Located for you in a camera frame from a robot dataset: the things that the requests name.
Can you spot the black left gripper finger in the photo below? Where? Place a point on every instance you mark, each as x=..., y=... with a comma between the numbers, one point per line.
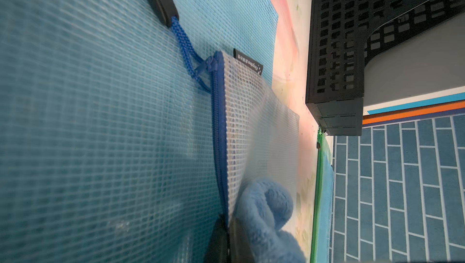
x=228, y=244

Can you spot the light blue cleaning cloth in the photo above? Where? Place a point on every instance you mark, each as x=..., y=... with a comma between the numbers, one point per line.
x=263, y=209

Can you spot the green mesh document bag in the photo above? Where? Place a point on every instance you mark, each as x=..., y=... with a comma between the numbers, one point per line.
x=323, y=149

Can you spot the clear grey document bag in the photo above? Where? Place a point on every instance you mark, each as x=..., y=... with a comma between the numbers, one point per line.
x=255, y=135

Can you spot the blue mesh document bag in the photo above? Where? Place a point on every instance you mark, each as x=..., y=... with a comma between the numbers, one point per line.
x=106, y=140

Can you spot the black mesh file holder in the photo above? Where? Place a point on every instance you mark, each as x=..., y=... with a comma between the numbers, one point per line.
x=344, y=36

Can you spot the white book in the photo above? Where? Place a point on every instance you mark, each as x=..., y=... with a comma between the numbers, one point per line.
x=427, y=66

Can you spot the teal book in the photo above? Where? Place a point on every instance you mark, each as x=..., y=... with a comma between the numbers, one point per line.
x=409, y=103

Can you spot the orange book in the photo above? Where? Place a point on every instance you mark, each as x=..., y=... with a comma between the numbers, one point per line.
x=413, y=112

